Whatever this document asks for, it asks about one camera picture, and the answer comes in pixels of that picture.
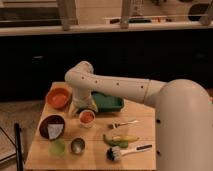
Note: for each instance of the yellow banana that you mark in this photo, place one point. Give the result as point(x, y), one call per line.
point(128, 138)

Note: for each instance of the green tray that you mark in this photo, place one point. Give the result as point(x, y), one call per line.
point(106, 103)

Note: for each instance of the black metal stand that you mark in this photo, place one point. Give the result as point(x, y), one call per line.
point(17, 145)

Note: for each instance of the white dish brush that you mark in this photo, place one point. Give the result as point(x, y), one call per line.
point(116, 153)

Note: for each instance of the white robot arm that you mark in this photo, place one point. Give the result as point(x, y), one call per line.
point(183, 114)

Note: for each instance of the dark red bowl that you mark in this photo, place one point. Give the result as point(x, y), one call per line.
point(53, 119)

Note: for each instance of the white paper cup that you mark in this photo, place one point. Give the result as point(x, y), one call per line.
point(86, 125)

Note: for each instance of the orange bowl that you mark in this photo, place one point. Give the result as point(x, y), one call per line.
point(58, 97)

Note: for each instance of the green pepper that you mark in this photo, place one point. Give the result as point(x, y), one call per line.
point(112, 143)

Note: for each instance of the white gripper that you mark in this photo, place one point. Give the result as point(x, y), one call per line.
point(81, 99)

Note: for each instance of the white folded napkin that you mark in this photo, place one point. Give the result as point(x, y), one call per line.
point(54, 130)

